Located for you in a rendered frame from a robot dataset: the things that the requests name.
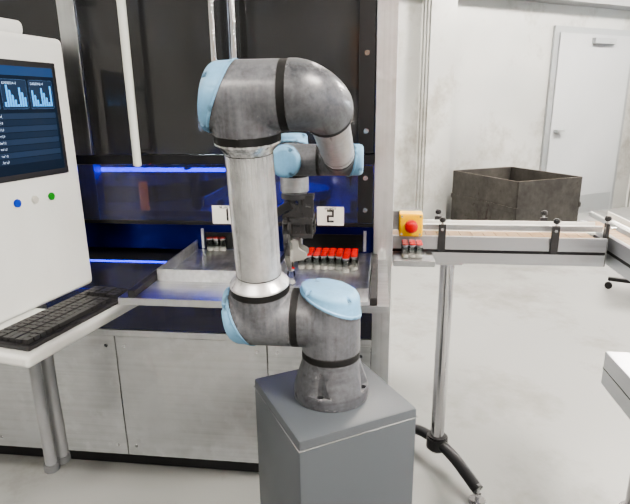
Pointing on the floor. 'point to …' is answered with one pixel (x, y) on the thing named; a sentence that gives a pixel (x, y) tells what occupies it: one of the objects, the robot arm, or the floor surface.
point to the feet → (453, 462)
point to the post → (384, 168)
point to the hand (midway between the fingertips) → (288, 265)
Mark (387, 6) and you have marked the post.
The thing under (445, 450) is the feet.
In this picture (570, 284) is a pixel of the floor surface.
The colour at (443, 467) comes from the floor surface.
